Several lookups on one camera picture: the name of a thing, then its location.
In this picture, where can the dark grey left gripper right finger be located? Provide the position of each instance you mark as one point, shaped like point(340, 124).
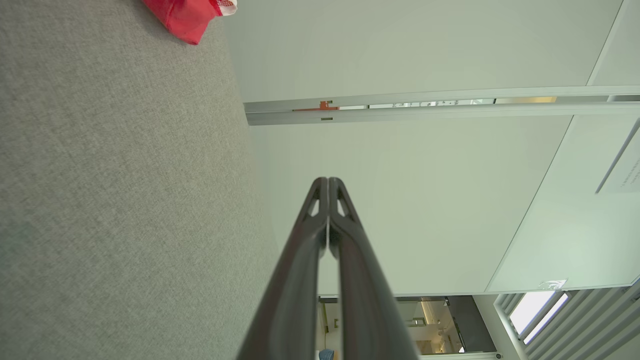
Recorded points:
point(362, 300)

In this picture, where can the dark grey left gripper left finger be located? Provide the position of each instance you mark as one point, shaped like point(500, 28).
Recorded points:
point(295, 280)

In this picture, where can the red printed jersey shirt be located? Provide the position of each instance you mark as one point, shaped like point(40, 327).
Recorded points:
point(187, 17)

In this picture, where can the grey window louvres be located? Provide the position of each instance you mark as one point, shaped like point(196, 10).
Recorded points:
point(585, 330)

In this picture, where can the orange bracket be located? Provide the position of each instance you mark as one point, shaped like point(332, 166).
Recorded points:
point(322, 106)

